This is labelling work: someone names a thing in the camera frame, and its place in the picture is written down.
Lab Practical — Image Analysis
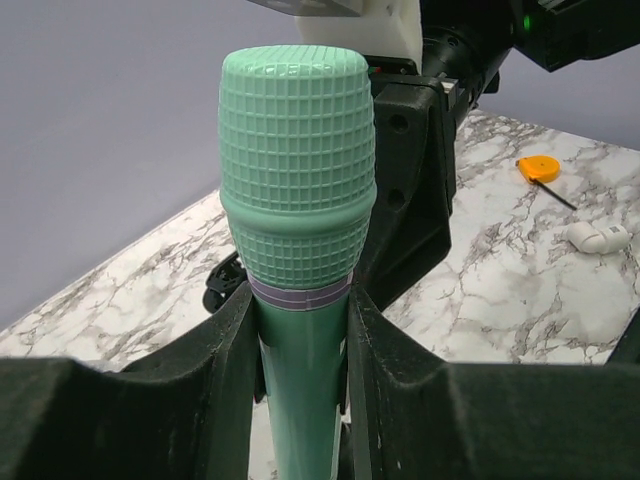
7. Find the orange tape measure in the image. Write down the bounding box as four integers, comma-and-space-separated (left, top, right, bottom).
516, 155, 577, 211

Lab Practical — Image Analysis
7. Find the black round-base shock mount stand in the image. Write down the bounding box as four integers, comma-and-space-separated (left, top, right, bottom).
202, 252, 247, 314

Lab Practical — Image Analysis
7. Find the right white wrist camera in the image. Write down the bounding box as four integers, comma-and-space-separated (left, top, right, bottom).
255, 0, 423, 67

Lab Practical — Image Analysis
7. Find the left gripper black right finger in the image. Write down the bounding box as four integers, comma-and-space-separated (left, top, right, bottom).
347, 288, 639, 479

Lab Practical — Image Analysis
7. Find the teal microphone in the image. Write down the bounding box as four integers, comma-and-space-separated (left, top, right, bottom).
218, 45, 377, 479

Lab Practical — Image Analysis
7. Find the small white plastic piece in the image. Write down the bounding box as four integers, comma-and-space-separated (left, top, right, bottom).
566, 222, 631, 255

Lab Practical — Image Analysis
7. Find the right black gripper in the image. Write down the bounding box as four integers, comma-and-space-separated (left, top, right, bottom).
357, 19, 512, 310

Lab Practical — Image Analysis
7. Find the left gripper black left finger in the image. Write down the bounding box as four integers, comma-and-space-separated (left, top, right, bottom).
1, 285, 258, 479

